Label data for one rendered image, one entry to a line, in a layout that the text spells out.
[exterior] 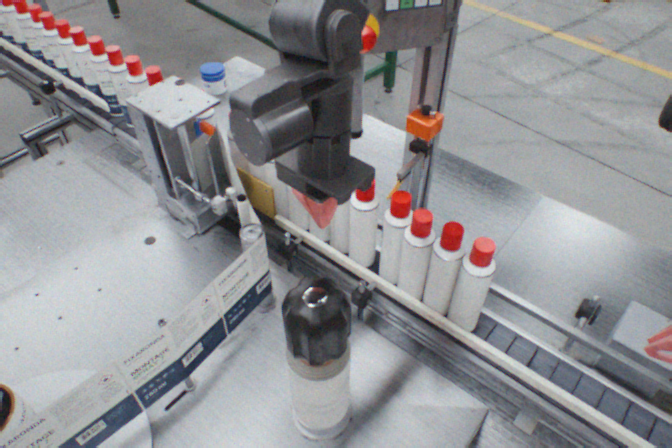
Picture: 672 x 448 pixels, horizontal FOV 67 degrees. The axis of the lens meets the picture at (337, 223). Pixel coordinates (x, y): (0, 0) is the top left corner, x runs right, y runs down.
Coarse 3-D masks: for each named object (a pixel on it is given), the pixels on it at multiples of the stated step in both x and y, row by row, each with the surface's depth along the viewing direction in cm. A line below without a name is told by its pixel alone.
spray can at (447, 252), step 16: (448, 224) 79; (448, 240) 78; (432, 256) 82; (448, 256) 79; (432, 272) 84; (448, 272) 82; (432, 288) 86; (448, 288) 85; (432, 304) 88; (448, 304) 89
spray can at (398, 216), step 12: (396, 192) 84; (408, 192) 84; (396, 204) 82; (408, 204) 82; (384, 216) 86; (396, 216) 84; (408, 216) 85; (384, 228) 87; (396, 228) 85; (384, 240) 89; (396, 240) 87; (384, 252) 91; (396, 252) 89; (384, 264) 93; (396, 264) 91; (384, 276) 95; (396, 276) 94
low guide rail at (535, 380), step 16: (288, 224) 102; (304, 240) 101; (336, 256) 97; (368, 272) 94; (384, 288) 92; (416, 304) 89; (432, 320) 88; (448, 320) 86; (464, 336) 85; (480, 352) 84; (496, 352) 82; (512, 368) 81; (528, 368) 80; (544, 384) 78; (560, 400) 78; (576, 400) 77; (592, 416) 75; (608, 432) 75; (624, 432) 73
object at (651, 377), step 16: (496, 288) 85; (512, 304) 84; (528, 304) 83; (544, 320) 82; (560, 320) 81; (576, 336) 79; (608, 352) 77; (624, 368) 76; (640, 368) 75; (656, 384) 74
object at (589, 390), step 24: (264, 216) 109; (336, 264) 100; (408, 312) 92; (480, 336) 88; (504, 336) 88; (528, 360) 85; (552, 360) 85; (528, 384) 82; (576, 384) 82; (600, 384) 82; (600, 408) 79; (624, 408) 79; (600, 432) 77; (648, 432) 77
